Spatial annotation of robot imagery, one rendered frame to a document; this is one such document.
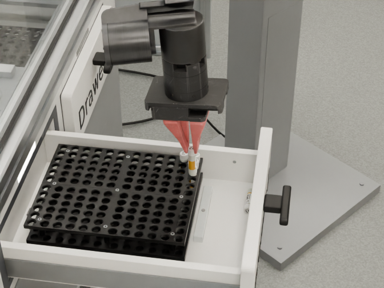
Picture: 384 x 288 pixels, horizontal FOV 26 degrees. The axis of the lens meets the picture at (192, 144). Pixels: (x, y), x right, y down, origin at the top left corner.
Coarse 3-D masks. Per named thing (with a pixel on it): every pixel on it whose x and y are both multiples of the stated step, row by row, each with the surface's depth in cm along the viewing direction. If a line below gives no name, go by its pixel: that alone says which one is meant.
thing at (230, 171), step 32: (224, 160) 127; (32, 192) 127; (224, 192) 128; (224, 224) 122; (32, 256) 111; (64, 256) 110; (96, 256) 110; (128, 256) 110; (192, 256) 117; (224, 256) 117
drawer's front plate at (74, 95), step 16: (96, 32) 146; (96, 48) 144; (80, 64) 138; (80, 80) 136; (64, 96) 132; (80, 96) 137; (96, 96) 148; (64, 112) 133; (80, 112) 138; (80, 128) 139
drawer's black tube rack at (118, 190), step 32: (64, 160) 124; (96, 160) 124; (128, 160) 124; (160, 160) 124; (64, 192) 118; (96, 192) 119; (128, 192) 118; (160, 192) 118; (64, 224) 113; (96, 224) 117; (128, 224) 114; (160, 224) 113; (192, 224) 118; (160, 256) 113
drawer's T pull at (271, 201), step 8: (288, 192) 116; (264, 200) 116; (272, 200) 115; (280, 200) 115; (288, 200) 115; (264, 208) 115; (272, 208) 114; (280, 208) 114; (288, 208) 114; (280, 216) 113; (288, 216) 113; (280, 224) 113
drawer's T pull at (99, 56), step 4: (96, 52) 144; (100, 52) 144; (96, 56) 143; (100, 56) 143; (104, 56) 143; (96, 60) 142; (100, 60) 142; (104, 60) 142; (96, 64) 142; (100, 64) 142; (104, 64) 142; (104, 68) 140; (108, 68) 140; (112, 68) 142; (104, 72) 140; (108, 72) 140
